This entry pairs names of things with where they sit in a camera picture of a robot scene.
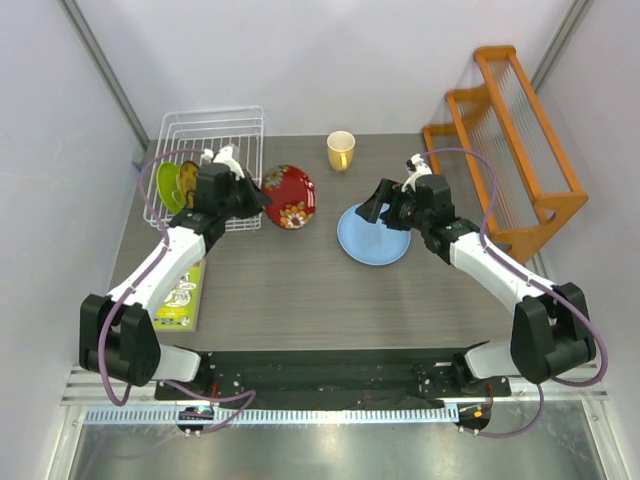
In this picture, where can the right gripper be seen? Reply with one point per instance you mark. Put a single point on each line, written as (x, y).
(386, 193)

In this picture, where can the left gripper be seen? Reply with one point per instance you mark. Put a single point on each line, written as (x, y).
(257, 199)

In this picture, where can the light blue plate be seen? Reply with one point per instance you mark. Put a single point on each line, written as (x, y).
(370, 244)

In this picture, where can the red floral plate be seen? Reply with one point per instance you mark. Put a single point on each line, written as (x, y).
(292, 194)

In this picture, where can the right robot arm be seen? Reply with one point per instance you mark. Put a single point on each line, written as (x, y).
(550, 331)

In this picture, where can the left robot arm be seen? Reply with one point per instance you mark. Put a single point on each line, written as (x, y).
(117, 338)

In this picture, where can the orange wooden rack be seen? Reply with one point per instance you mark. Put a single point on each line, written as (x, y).
(521, 174)

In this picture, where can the brown yellow plate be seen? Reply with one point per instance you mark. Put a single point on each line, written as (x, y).
(187, 178)

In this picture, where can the yellow mug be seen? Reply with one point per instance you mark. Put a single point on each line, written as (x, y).
(340, 149)

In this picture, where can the green plate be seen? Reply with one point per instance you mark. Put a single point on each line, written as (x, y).
(168, 188)

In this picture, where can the green illustrated book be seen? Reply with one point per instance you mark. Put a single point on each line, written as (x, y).
(179, 311)

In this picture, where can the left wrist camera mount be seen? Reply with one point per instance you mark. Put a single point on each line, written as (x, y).
(228, 155)

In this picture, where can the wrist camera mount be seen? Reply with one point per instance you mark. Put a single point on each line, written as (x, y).
(228, 155)
(417, 167)

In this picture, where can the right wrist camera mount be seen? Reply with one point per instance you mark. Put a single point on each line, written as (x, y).
(417, 167)

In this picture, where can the white wire dish rack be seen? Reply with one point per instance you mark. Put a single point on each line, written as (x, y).
(210, 129)

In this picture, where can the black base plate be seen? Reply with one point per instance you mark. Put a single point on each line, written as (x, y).
(337, 380)

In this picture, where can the perforated metal rail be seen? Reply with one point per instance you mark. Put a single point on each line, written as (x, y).
(198, 415)

